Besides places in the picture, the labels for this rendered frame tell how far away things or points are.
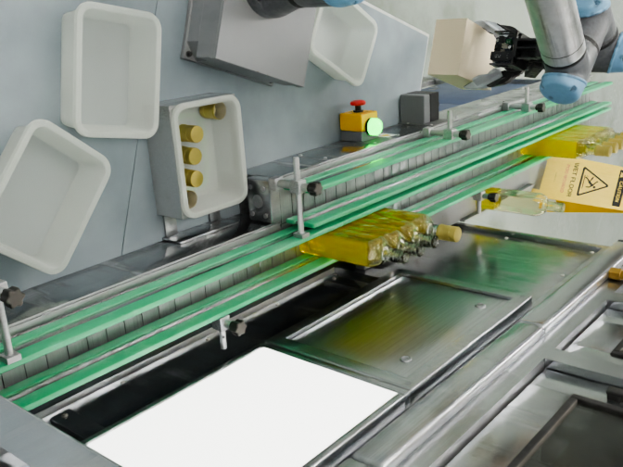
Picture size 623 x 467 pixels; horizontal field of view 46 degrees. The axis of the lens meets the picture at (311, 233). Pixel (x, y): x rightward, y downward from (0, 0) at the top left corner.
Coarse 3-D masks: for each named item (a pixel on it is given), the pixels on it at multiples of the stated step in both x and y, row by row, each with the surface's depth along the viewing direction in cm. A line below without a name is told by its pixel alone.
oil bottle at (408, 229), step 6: (366, 216) 168; (372, 216) 168; (366, 222) 164; (372, 222) 163; (378, 222) 163; (384, 222) 163; (390, 222) 162; (396, 222) 162; (402, 222) 162; (408, 222) 162; (396, 228) 159; (402, 228) 159; (408, 228) 159; (414, 228) 160; (408, 234) 158; (408, 240) 158
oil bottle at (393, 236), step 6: (354, 222) 164; (360, 222) 164; (342, 228) 162; (348, 228) 161; (354, 228) 160; (360, 228) 160; (366, 228) 160; (372, 228) 160; (378, 228) 159; (384, 228) 159; (390, 228) 159; (378, 234) 156; (384, 234) 155; (390, 234) 155; (396, 234) 155; (402, 234) 156; (390, 240) 154; (396, 240) 154; (390, 246) 154; (396, 246) 154
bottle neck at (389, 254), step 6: (384, 252) 150; (390, 252) 149; (396, 252) 148; (402, 252) 148; (408, 252) 149; (384, 258) 150; (390, 258) 149; (396, 258) 148; (402, 258) 148; (408, 258) 149
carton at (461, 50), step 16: (448, 32) 158; (464, 32) 156; (480, 32) 161; (432, 48) 161; (448, 48) 158; (464, 48) 157; (480, 48) 162; (432, 64) 160; (448, 64) 158; (464, 64) 158; (480, 64) 163; (448, 80) 164; (464, 80) 161
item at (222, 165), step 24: (216, 96) 144; (192, 120) 149; (216, 120) 152; (240, 120) 149; (192, 144) 150; (216, 144) 154; (240, 144) 150; (192, 168) 151; (216, 168) 156; (240, 168) 152; (216, 192) 156; (240, 192) 153; (192, 216) 143
